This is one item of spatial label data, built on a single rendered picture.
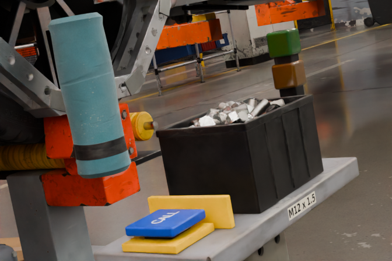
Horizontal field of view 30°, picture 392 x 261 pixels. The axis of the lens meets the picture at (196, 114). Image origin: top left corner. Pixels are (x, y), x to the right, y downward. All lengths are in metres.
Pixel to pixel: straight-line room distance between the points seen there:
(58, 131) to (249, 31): 8.13
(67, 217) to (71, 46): 0.45
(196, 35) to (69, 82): 4.38
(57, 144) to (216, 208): 0.51
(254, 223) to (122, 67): 0.67
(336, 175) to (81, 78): 0.42
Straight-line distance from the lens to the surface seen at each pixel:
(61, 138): 1.32
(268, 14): 7.40
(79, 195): 1.38
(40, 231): 1.49
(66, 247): 1.49
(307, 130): 1.04
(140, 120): 1.45
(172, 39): 5.66
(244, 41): 9.43
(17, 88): 1.27
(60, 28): 1.17
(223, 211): 0.88
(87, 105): 1.17
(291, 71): 1.13
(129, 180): 1.38
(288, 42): 1.13
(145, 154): 1.45
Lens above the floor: 0.70
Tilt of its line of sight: 7 degrees down
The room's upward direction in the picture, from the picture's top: 10 degrees counter-clockwise
